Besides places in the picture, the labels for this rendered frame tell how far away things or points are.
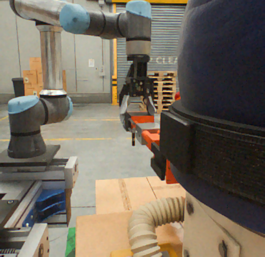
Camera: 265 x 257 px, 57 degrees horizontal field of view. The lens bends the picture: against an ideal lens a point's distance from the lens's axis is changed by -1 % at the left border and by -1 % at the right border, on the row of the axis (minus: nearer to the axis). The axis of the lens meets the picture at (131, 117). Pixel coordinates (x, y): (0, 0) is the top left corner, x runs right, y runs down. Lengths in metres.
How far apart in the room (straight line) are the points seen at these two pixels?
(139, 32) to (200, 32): 0.57
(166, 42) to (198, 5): 10.18
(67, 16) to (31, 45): 10.06
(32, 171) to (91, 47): 9.36
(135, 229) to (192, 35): 0.29
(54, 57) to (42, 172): 0.47
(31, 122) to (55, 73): 0.23
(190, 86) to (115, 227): 0.38
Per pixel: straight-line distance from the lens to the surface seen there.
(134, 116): 0.75
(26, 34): 10.87
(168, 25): 10.44
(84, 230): 0.51
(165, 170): 0.44
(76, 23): 0.70
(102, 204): 1.65
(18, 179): 1.10
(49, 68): 1.09
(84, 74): 10.28
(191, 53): 0.17
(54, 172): 1.05
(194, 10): 0.18
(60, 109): 1.10
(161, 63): 10.26
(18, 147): 1.05
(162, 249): 0.44
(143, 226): 0.38
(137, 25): 0.74
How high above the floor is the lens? 1.38
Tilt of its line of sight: 11 degrees down
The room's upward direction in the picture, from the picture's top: straight up
